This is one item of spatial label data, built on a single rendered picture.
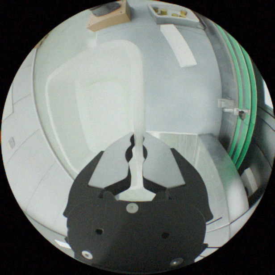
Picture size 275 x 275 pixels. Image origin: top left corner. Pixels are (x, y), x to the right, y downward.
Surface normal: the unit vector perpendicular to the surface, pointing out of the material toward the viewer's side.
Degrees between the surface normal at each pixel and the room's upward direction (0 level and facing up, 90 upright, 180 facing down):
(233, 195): 90
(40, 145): 90
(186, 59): 0
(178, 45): 0
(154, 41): 0
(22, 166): 90
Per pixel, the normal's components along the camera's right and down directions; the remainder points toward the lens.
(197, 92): -0.16, 0.51
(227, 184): -0.20, -0.86
